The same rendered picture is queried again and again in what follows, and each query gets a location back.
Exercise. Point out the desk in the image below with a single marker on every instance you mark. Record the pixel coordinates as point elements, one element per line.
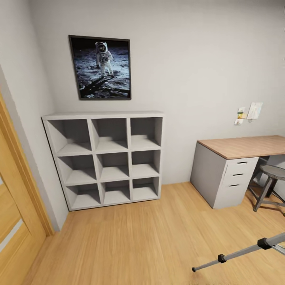
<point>223,168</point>

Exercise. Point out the door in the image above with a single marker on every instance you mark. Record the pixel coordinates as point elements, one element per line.
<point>24,221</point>

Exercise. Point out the painting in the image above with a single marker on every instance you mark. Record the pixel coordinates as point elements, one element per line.
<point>102,67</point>

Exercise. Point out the taboret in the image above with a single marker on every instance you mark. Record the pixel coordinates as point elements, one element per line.
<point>274,174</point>

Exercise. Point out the bookcase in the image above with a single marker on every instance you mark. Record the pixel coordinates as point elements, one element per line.
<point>70,178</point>

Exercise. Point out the camera tripod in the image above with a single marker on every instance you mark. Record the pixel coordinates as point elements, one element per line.
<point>264,243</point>

